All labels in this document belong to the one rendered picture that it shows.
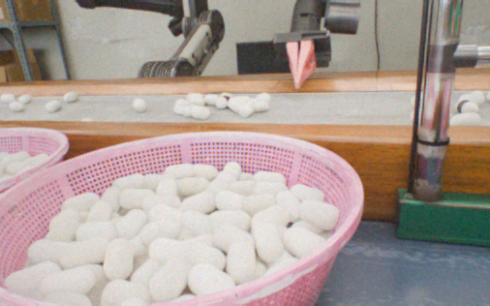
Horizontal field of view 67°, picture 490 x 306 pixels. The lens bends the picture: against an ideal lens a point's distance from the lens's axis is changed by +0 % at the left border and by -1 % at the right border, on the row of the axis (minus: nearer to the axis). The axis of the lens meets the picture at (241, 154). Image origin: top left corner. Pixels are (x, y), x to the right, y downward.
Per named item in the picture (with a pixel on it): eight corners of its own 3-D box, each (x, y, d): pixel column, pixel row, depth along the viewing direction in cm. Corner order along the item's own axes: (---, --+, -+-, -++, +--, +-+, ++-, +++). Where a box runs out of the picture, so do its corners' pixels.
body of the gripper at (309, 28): (329, 37, 64) (331, 9, 67) (271, 41, 67) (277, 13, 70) (330, 64, 69) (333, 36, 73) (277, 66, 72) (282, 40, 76)
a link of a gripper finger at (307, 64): (309, 72, 60) (314, 32, 65) (266, 74, 63) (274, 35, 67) (312, 99, 66) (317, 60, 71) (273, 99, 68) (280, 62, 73)
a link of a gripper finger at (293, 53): (323, 71, 60) (327, 31, 64) (280, 73, 62) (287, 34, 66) (326, 98, 65) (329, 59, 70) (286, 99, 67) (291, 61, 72)
